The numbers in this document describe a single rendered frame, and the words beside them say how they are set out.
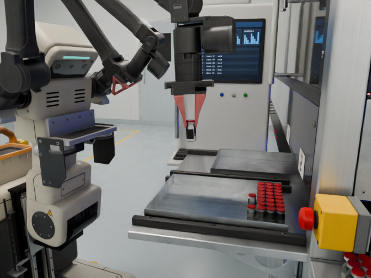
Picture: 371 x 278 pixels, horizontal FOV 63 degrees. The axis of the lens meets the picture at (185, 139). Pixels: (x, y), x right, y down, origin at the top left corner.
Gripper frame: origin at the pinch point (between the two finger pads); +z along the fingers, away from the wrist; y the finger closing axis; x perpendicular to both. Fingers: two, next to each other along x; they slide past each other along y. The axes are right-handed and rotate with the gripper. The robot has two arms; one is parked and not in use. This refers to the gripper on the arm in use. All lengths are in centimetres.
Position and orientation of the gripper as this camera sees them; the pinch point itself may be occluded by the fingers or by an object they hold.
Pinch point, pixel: (190, 123)
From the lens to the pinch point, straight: 66.6
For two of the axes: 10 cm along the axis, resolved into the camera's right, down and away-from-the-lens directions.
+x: -0.1, -2.2, 9.8
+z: 0.4, 9.7, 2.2
